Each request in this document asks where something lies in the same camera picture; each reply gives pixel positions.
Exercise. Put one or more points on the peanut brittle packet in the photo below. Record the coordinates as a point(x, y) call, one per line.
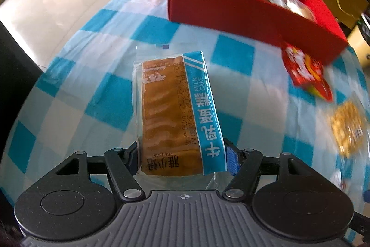
point(347, 125)

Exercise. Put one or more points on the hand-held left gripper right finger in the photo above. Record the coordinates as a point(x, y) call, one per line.
point(232, 161)

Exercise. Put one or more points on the brown cake packet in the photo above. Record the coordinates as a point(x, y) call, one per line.
point(170, 114)

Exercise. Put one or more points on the red box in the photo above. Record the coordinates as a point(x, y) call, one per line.
point(231, 12)

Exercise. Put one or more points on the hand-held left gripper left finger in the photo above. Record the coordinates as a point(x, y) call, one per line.
point(131, 160)

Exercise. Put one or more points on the red white snack packet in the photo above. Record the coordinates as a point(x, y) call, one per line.
point(289, 2)

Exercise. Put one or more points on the yellow cylinder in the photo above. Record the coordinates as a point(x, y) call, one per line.
point(360, 41)

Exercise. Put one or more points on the blue white checked tablecloth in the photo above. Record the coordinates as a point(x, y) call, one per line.
point(86, 90)

